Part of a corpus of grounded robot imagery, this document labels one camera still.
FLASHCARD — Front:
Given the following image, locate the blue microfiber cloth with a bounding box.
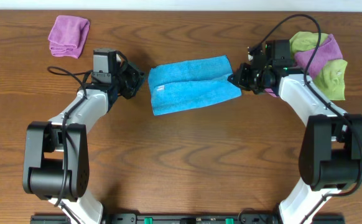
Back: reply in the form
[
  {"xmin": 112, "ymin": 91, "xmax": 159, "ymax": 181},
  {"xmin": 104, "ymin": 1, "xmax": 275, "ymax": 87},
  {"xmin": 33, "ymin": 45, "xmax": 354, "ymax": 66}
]
[{"xmin": 148, "ymin": 55, "xmax": 241, "ymax": 116}]

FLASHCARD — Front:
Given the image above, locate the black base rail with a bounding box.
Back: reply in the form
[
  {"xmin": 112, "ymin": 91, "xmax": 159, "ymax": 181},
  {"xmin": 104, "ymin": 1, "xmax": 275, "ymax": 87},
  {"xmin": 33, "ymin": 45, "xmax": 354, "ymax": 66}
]
[{"xmin": 30, "ymin": 213, "xmax": 346, "ymax": 224}]

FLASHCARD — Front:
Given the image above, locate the crumpled green cloth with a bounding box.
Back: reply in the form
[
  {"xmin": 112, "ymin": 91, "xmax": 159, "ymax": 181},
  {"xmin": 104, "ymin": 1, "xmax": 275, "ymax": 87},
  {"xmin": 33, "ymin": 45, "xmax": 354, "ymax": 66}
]
[{"xmin": 289, "ymin": 31, "xmax": 348, "ymax": 101}]

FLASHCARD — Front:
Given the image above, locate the folded purple cloth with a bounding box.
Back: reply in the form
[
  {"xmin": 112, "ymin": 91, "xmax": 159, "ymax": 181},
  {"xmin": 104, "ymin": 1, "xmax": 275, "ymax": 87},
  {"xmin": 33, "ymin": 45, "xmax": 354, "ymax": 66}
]
[{"xmin": 48, "ymin": 15, "xmax": 90, "ymax": 58}]

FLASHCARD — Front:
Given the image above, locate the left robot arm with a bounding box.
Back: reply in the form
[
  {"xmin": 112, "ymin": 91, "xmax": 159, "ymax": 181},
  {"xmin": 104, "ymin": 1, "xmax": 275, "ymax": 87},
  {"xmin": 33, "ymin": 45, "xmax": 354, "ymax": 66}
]
[{"xmin": 22, "ymin": 48, "xmax": 146, "ymax": 224}]

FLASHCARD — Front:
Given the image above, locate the crumpled purple cloth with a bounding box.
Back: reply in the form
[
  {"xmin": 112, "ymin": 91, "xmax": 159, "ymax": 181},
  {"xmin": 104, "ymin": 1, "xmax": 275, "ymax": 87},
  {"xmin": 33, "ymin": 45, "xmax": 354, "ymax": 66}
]
[{"xmin": 264, "ymin": 34, "xmax": 344, "ymax": 98}]

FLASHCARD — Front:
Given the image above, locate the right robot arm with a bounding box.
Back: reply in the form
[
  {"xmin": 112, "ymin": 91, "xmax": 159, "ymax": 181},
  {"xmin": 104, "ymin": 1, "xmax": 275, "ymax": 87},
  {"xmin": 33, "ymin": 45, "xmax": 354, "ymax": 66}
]
[{"xmin": 228, "ymin": 48, "xmax": 362, "ymax": 223}]

